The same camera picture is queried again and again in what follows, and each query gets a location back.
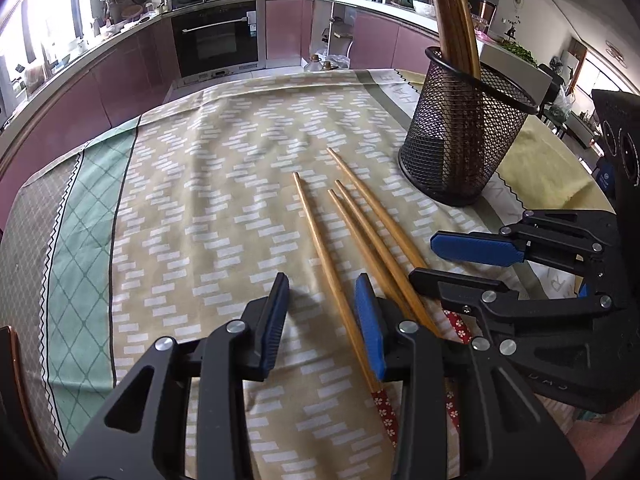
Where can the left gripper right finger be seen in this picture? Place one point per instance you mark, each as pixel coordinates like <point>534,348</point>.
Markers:
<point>504,430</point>

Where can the pink lower cabinets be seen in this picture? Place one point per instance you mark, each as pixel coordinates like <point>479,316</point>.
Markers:
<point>138,69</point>

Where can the bamboo chopstick two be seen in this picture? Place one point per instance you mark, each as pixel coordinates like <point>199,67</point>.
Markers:
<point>447,15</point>

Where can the bamboo chopstick one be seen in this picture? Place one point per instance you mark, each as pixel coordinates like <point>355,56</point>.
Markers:
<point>442,30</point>

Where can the bamboo chopstick seven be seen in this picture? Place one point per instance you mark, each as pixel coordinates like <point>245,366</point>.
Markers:
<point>410,299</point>

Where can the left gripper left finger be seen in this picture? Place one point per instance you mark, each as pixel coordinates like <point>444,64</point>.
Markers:
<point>140,430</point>

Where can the yellow cloth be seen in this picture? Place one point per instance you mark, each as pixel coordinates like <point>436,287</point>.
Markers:
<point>545,174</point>

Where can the bamboo chopstick three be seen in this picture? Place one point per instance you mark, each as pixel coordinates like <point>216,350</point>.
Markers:
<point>459,37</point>

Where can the person's right hand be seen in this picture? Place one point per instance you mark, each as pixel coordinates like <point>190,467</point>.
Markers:
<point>595,441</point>

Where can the black built-in oven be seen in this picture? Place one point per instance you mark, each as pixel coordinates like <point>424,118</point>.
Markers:
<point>220,38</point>

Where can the bamboo chopstick four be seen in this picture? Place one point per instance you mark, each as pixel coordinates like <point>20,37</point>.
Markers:
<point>470,38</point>

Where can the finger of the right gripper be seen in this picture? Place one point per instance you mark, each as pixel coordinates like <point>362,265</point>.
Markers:
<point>481,248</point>
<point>455,291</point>

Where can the bamboo chopstick six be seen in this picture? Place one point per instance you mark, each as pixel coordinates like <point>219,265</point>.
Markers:
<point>374,262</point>

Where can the bamboo chopstick eight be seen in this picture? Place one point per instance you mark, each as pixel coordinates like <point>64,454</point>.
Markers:
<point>401,238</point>

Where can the patterned beige tablecloth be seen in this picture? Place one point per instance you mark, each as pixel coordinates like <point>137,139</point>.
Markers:
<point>170,224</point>

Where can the bamboo chopstick five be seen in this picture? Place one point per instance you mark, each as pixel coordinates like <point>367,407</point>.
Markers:
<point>378,393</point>

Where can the black mesh utensil cup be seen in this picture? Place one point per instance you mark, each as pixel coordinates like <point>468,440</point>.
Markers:
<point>461,129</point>

